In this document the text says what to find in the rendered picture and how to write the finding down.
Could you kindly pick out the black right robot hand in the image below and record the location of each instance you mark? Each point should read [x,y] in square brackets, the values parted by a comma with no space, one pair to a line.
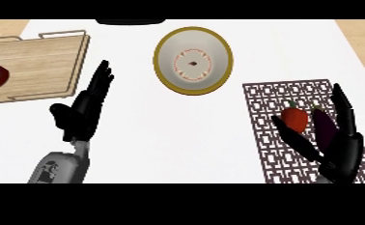
[341,151]

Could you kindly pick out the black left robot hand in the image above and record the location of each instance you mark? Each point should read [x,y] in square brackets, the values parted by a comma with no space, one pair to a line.
[84,113]

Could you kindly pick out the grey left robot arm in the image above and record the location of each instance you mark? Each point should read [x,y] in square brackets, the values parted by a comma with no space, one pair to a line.
[60,166]

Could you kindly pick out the brown patterned placemat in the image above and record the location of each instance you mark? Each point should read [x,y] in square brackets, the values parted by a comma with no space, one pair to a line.
[279,138]

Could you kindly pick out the red bell pepper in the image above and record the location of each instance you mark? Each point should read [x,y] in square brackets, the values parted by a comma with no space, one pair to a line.
[294,118]

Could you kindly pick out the white bowl with gold rim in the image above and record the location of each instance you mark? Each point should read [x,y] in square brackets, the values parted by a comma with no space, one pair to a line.
[193,60]

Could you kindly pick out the dark purple eggplant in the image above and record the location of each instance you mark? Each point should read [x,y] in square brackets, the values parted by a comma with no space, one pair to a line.
[323,127]

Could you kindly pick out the wooden cutting board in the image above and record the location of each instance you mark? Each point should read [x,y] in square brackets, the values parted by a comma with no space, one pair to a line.
[40,68]

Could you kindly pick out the red round fruit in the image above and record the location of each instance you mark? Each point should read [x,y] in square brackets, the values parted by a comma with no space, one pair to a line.
[3,76]

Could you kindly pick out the black appliance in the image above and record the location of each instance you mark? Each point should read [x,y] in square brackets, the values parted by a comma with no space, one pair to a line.
[130,21]

